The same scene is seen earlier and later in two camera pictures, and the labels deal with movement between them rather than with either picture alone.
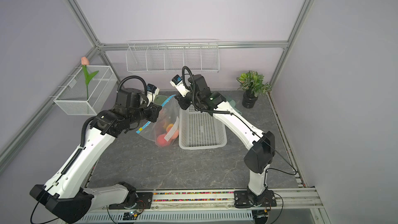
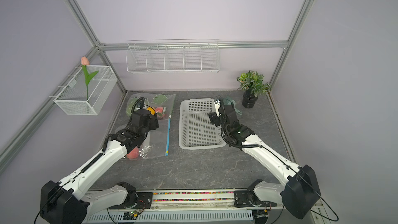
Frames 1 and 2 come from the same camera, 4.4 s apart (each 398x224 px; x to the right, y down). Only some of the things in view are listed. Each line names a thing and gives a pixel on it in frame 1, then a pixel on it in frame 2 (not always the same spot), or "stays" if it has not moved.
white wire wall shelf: x=175 y=55 stays
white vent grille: x=165 y=216 stays
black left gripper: x=155 y=110 to x=154 y=122
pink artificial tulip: x=85 y=63 stays
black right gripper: x=181 y=99 to x=214 y=118
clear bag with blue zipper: x=164 y=131 to x=155 y=143
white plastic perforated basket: x=199 y=130 stays
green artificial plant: x=252 y=80 stays
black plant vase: x=249 y=99 stays
